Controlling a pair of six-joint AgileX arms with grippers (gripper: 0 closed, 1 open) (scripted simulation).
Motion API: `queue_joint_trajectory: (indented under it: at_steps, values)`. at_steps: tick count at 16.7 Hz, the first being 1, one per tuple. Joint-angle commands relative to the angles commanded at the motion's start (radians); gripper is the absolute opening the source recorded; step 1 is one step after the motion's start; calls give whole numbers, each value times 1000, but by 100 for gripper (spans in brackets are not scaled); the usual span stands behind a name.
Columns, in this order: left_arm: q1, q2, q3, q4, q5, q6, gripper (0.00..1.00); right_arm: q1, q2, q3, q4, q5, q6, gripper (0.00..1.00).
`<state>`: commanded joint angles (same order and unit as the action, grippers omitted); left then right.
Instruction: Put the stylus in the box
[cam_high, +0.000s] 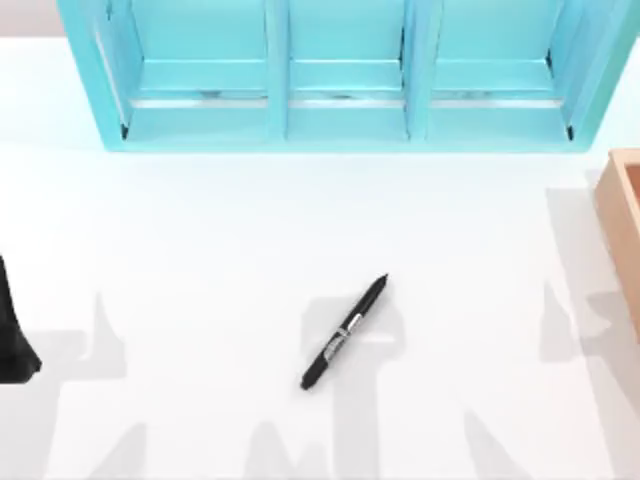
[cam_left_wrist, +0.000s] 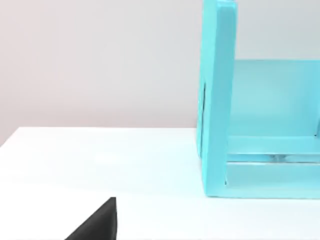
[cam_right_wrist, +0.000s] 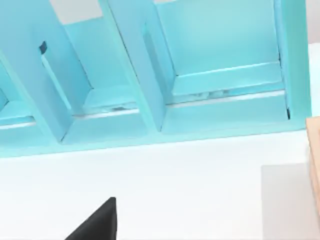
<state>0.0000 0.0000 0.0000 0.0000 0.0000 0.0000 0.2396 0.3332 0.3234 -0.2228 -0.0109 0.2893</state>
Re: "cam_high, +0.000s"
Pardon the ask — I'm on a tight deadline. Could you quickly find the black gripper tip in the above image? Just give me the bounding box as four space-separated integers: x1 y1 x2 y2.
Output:
0 255 43 386

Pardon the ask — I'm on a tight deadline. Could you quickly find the light blue rack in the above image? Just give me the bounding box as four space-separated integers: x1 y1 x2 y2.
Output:
55 0 640 155

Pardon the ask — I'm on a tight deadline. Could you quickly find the black marker pen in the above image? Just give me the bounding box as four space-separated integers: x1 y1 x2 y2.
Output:
299 272 390 392

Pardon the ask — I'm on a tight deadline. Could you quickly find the salmon-coloured box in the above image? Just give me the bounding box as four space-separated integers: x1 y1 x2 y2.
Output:
593 148 640 345

